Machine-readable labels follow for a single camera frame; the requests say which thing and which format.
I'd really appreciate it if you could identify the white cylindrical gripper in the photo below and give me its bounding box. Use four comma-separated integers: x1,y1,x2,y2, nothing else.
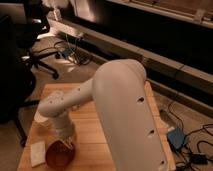
51,114,76,148

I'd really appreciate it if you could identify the brown ceramic bowl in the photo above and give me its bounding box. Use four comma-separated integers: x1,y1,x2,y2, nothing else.
45,140,75,170

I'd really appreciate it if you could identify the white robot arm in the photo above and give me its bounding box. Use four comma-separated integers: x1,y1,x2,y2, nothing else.
38,59,169,171

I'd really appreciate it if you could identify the white paper cup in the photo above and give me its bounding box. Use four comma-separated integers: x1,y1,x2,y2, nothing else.
34,112,51,127

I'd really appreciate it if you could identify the blue box on floor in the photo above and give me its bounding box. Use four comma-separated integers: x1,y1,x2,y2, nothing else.
167,128,188,150

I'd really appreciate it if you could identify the black office chair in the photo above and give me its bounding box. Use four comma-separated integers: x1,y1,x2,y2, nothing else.
0,10,59,147

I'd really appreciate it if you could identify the black power adapter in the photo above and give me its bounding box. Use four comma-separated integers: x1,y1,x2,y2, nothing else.
191,154,207,165

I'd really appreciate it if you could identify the blue device with cables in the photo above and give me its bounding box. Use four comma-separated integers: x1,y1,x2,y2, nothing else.
62,48,74,59

